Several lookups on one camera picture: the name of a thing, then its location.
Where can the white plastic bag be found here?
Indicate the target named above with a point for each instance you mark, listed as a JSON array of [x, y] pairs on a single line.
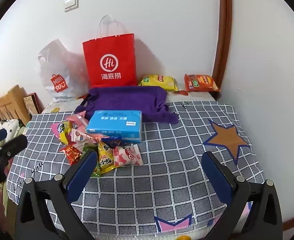
[[59, 65]]

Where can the pink and yellow snack packet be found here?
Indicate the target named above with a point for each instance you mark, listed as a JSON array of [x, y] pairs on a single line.
[[60, 131]]

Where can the pink peach snack packet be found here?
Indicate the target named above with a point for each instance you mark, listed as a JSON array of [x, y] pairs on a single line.
[[128, 155]]

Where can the white light switch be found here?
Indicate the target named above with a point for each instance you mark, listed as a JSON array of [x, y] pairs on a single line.
[[71, 3]]

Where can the orange chips bag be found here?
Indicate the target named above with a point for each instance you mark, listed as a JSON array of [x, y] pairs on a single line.
[[200, 83]]

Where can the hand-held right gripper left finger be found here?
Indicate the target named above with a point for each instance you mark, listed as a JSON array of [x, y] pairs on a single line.
[[83, 177]]

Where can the red paper bag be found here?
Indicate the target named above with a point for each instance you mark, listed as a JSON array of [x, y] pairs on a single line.
[[107, 55]]

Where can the blue tissue pack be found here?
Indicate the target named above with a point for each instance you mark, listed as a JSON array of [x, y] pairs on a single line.
[[114, 123]]

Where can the brown wooden door frame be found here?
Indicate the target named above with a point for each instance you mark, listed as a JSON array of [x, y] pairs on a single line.
[[223, 30]]

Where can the wooden headboard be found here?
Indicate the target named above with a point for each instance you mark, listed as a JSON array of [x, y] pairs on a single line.
[[10, 100]]

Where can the pink silver-striped snack packet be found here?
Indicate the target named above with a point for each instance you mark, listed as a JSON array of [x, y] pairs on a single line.
[[78, 118]]

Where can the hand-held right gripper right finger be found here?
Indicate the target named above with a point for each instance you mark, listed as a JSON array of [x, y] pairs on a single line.
[[215, 177]]

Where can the small red snack packet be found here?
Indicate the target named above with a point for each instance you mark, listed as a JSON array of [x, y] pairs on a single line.
[[71, 154]]

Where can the grey checked blanket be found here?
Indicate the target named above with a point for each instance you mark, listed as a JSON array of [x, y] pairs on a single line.
[[167, 160]]

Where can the patterned book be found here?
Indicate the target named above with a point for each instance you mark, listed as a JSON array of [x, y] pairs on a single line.
[[33, 103]]

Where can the yellow chips bag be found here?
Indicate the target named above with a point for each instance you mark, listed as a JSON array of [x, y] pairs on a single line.
[[157, 82]]

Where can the pink and white snack packet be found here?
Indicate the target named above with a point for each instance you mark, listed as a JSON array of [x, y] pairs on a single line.
[[83, 136]]

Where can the purple towel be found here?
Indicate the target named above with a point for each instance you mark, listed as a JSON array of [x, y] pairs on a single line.
[[127, 97]]

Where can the green snack packet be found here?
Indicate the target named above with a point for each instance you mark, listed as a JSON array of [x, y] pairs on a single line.
[[97, 170]]

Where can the white patterned cloth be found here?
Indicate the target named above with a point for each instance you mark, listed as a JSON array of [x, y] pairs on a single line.
[[10, 128]]

